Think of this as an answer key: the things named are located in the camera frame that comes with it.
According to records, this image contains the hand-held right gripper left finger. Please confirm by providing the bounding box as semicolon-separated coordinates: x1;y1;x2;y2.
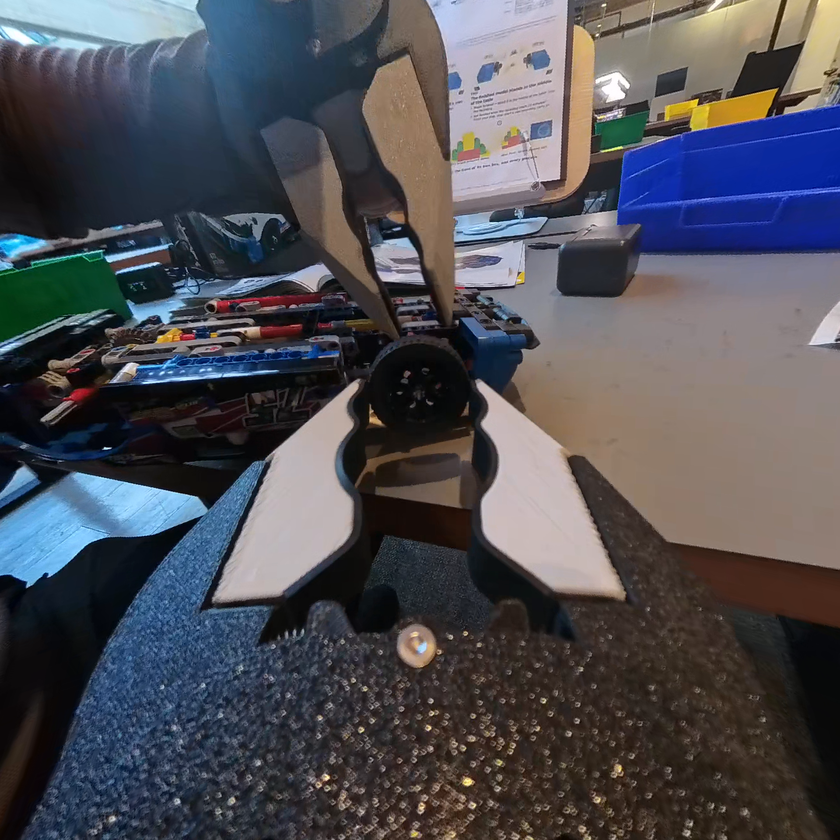
210;379;365;606

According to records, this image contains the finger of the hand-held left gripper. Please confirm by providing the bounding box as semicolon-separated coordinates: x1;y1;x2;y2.
361;49;457;329
261;107;401;342

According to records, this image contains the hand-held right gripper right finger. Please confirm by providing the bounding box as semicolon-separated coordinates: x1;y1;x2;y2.
470;379;627;603

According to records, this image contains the toy brick car chassis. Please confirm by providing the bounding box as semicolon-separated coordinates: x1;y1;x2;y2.
0;289;540;463

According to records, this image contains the black toy car wheel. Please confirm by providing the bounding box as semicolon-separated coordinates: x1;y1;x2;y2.
369;335;472;433

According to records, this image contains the person's left forearm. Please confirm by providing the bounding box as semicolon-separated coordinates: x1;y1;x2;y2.
0;29;290;240

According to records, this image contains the grey desk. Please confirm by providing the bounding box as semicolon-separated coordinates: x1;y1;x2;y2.
0;210;840;631

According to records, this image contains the toy car box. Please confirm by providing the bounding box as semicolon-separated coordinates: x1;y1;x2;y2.
174;210;296;280

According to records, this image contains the printed instruction sheet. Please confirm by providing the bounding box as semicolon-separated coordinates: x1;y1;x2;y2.
430;0;568;201

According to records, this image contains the white stand base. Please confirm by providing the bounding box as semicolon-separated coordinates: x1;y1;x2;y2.
453;213;549;238

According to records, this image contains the open instruction booklet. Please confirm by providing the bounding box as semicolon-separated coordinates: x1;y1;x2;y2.
220;239;526;296

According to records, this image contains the pale wooden display board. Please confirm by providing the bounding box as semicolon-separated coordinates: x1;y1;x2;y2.
453;25;595;214

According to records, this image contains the green plastic bin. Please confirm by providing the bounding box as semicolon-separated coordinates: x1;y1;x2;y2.
594;110;651;152
0;249;132;342

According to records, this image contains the dark grey power adapter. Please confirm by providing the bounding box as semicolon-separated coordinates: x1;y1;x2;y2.
556;223;643;298

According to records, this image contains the person's dark brown clothing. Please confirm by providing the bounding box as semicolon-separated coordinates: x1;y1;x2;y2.
0;518;204;840

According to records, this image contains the blue plastic bin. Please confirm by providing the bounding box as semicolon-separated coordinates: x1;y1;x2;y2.
617;105;840;253

